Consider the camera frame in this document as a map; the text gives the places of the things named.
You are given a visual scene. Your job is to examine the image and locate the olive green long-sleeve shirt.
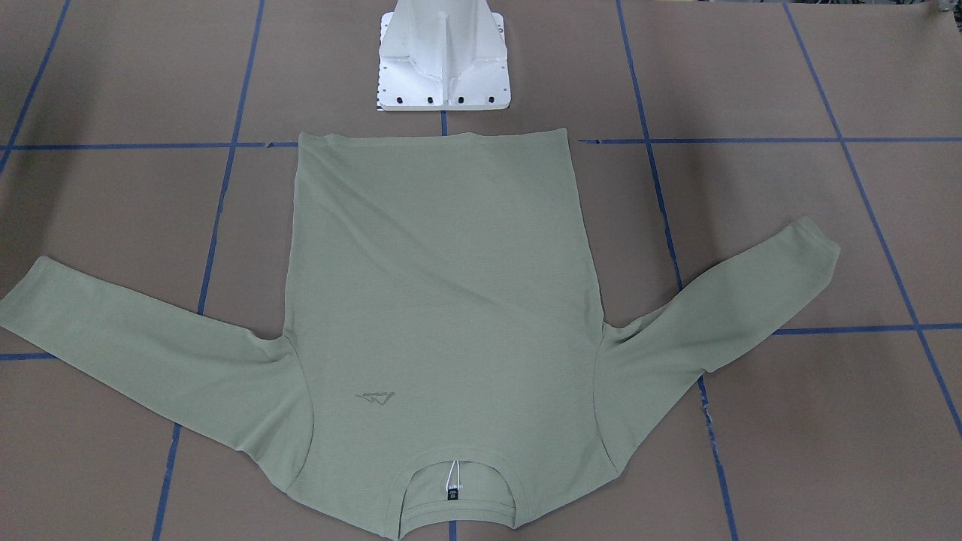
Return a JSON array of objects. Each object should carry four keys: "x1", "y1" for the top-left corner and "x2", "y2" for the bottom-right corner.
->
[{"x1": 2, "y1": 128, "x2": 839, "y2": 540}]

